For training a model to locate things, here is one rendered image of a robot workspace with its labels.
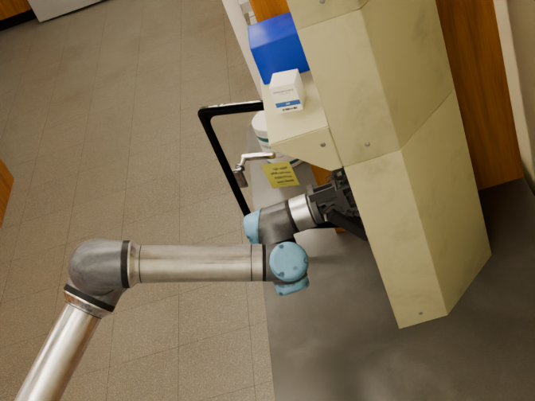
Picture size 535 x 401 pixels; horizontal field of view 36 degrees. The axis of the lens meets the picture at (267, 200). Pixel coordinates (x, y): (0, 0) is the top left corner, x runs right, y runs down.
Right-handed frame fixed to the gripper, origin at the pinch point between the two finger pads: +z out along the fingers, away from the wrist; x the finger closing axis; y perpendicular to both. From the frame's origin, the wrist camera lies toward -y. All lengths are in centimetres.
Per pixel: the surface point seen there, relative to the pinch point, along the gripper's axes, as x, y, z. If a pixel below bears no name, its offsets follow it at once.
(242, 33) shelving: 102, -1, -33
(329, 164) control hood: -14.1, 21.6, -11.4
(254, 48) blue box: 6.8, 39.2, -18.2
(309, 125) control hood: -12.0, 29.9, -12.3
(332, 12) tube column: -14, 50, -1
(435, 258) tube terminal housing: -12.9, -11.2, 0.8
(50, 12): 475, -97, -215
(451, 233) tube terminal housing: -8.2, -10.1, 5.6
